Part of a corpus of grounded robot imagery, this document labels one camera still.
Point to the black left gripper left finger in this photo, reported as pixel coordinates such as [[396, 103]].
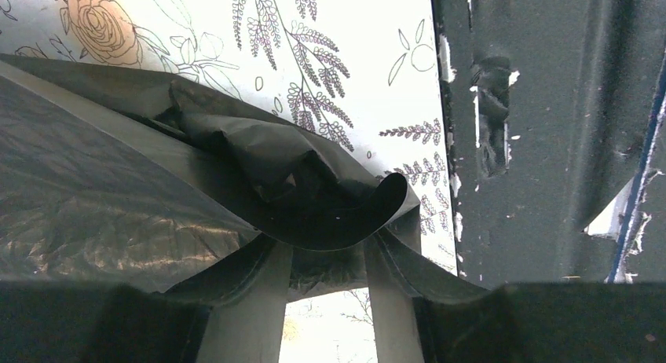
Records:
[[231, 312]]

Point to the black wrapping paper sheet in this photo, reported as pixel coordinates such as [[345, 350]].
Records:
[[146, 178]]

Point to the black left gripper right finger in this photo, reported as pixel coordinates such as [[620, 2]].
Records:
[[422, 313]]

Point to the floral patterned table cloth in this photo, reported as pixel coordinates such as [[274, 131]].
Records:
[[359, 73]]

